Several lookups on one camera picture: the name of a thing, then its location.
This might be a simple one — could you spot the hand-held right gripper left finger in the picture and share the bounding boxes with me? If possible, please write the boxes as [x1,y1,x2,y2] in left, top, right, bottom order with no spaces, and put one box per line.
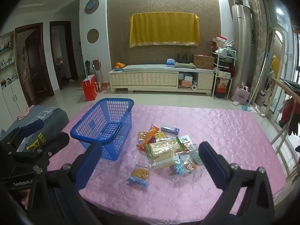
[26,141,110,225]

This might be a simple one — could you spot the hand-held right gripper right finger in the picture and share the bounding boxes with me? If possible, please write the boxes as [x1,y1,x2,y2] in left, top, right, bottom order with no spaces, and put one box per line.
[198,141,276,225]

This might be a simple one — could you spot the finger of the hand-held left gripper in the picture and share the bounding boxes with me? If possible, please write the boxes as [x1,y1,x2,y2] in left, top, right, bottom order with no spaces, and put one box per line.
[10,132,70,169]
[0,120,45,151]

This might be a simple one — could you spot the pale green snack packet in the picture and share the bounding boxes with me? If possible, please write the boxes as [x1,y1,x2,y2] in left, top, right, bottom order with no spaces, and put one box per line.
[189,149,205,166]

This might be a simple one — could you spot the blue plastic basket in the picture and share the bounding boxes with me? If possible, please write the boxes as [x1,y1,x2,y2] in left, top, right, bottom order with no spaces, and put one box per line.
[70,98,134,161]

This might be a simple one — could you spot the cartoon round cake packet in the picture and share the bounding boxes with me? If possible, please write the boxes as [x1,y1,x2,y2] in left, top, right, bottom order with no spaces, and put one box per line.
[127,166,150,188]
[170,156,203,176]

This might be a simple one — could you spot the silver red snack pouch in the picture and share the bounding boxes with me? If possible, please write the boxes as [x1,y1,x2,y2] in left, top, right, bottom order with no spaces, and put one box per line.
[177,135,197,152]

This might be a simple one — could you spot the cracker packet with green ends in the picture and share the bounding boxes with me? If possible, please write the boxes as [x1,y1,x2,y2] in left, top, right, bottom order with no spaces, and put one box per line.
[149,153,181,169]
[144,137,185,160]

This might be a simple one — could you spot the blue purple oblong packet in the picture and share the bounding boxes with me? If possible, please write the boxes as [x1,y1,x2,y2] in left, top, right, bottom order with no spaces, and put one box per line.
[161,125,180,135]

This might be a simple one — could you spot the purple yellow snack packet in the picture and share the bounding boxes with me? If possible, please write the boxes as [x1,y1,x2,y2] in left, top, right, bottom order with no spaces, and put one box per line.
[153,131,168,142]

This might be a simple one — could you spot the orange snack bar packet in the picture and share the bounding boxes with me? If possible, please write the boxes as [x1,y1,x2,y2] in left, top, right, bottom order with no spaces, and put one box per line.
[138,125,160,149]

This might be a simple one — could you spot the pink cloth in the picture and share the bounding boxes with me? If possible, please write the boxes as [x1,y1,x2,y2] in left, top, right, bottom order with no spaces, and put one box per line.
[17,106,35,120]

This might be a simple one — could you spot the grey upholstered chair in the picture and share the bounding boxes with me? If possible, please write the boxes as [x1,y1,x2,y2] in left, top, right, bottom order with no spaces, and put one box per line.
[7,105,69,150]

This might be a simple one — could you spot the pink quilted table cover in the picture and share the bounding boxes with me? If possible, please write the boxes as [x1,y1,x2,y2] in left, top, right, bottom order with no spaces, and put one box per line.
[47,103,286,218]

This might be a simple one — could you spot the red paper bag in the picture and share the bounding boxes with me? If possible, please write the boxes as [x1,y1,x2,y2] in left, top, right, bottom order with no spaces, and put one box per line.
[81,74,98,102]

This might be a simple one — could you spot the dark wooden door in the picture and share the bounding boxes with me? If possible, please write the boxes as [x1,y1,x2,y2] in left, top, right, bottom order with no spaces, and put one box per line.
[14,23,55,107]

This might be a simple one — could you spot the mop with blue head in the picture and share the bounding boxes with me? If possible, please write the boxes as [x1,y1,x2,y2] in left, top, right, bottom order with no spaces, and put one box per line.
[242,52,270,112]

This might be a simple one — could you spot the broom with dustpan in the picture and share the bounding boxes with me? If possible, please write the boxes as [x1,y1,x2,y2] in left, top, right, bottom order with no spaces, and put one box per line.
[97,56,108,92]

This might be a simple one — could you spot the pink paper bag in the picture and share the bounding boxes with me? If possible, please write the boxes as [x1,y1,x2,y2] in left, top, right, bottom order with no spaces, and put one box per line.
[232,84,251,106]

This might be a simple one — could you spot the wooden drying rack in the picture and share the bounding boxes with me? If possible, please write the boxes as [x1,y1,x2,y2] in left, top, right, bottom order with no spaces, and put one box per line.
[265,77,300,183]

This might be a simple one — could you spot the white metal storage rack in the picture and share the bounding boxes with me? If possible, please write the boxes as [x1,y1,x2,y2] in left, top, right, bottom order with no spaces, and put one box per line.
[212,44,235,98]

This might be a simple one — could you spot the red and black clothes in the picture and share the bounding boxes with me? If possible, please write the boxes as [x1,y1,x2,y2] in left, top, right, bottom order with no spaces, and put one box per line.
[279,98,300,136]

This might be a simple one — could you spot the green folded cloth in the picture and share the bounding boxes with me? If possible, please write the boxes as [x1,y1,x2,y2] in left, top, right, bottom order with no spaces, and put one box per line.
[175,62,196,69]

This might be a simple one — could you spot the brown cardboard box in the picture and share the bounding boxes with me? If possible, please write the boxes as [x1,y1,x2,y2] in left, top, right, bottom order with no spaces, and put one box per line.
[193,54,215,69]

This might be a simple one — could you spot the cream TV cabinet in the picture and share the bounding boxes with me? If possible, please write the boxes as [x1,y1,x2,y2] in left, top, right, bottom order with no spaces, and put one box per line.
[108,64,215,96]

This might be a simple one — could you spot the black router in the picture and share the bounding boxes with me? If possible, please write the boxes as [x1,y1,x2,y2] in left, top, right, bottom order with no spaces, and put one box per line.
[177,53,191,64]

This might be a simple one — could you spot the pale green cabinet mat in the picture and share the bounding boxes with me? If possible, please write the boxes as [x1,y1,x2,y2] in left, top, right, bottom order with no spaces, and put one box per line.
[123,64,176,70]

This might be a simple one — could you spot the silver standing air conditioner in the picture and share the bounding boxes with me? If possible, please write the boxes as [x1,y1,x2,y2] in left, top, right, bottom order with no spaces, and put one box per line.
[232,3,256,99]

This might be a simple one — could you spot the yellow hanging cloth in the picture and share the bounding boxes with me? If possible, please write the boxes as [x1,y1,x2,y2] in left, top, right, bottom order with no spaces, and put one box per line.
[271,55,280,79]

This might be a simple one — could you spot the patterned curtain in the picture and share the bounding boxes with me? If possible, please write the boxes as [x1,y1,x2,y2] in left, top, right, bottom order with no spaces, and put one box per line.
[244,0,273,99]

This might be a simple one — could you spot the yellow cloth cover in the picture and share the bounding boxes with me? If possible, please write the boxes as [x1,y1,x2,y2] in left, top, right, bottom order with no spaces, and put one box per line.
[129,12,200,48]

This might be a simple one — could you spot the white wall cabinet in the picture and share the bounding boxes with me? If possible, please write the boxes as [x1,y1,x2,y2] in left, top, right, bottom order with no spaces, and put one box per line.
[0,30,29,132]

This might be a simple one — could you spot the dark wooden door frame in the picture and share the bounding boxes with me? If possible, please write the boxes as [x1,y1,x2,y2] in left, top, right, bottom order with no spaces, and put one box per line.
[50,21,79,91]

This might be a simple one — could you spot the round brown wall decor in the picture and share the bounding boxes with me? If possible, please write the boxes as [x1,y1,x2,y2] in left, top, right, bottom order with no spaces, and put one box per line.
[87,29,99,43]

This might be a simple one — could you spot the round wall decor blue plate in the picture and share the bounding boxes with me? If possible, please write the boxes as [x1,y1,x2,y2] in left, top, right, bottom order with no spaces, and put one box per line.
[84,0,99,14]

